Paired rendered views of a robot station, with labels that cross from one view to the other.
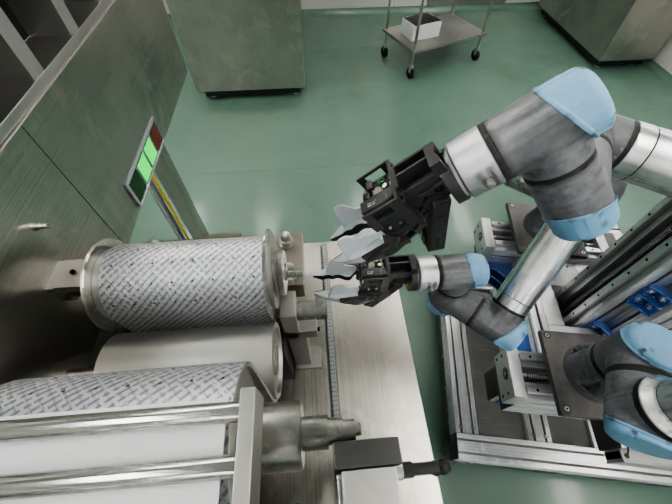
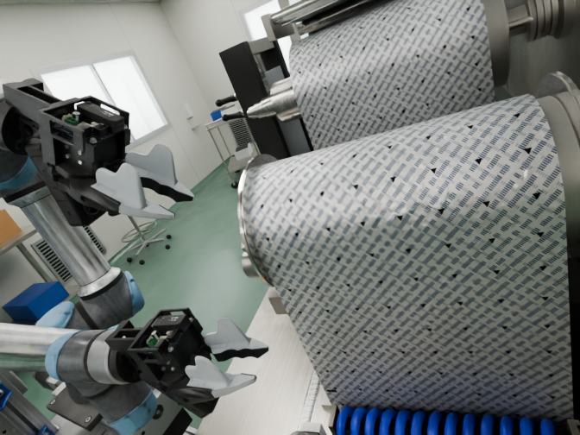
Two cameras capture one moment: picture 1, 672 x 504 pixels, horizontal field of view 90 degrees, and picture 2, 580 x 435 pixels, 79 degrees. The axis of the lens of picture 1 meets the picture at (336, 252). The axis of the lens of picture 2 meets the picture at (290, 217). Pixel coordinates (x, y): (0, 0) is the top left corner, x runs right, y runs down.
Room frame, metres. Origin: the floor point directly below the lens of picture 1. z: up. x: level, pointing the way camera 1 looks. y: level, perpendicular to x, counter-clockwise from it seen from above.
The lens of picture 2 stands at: (0.58, 0.30, 1.40)
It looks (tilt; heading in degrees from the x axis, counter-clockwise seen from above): 24 degrees down; 212
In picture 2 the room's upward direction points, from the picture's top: 23 degrees counter-clockwise
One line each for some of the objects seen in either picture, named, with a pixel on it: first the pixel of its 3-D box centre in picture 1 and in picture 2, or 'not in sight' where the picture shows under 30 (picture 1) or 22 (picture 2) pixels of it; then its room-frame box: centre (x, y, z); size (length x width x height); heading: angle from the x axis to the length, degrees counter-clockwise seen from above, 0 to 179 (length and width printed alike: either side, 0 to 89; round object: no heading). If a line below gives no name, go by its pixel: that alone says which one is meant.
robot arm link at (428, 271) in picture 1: (422, 274); (122, 353); (0.37, -0.19, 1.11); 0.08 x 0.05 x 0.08; 5
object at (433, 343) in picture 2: not in sight; (419, 354); (0.34, 0.23, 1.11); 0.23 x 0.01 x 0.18; 95
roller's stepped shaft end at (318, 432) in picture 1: (331, 431); (263, 109); (0.05, 0.00, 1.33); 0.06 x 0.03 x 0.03; 95
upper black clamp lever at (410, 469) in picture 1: (423, 468); (227, 100); (0.01, -0.08, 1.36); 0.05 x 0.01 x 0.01; 95
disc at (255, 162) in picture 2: (271, 273); (278, 221); (0.29, 0.11, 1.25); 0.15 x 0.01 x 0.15; 5
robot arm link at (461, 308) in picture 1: (451, 297); (122, 389); (0.37, -0.27, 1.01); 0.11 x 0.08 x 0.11; 51
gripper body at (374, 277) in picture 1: (385, 274); (160, 351); (0.37, -0.10, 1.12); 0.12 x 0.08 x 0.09; 95
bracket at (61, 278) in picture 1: (71, 274); not in sight; (0.27, 0.40, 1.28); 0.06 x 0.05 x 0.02; 95
